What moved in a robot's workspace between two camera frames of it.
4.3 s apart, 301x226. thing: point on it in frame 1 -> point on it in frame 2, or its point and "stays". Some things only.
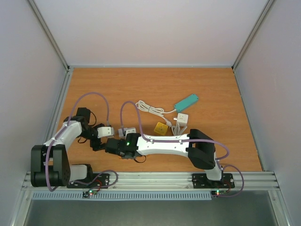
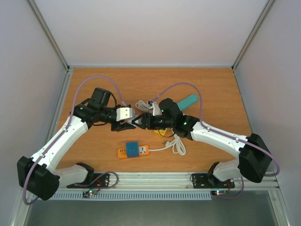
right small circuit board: [218, 192] stays
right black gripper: [123, 156] -> [146, 120]
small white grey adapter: [105, 131] -> [122, 113]
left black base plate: [98, 181] stays
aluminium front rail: [170, 181] stays
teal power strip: [186, 102] stays
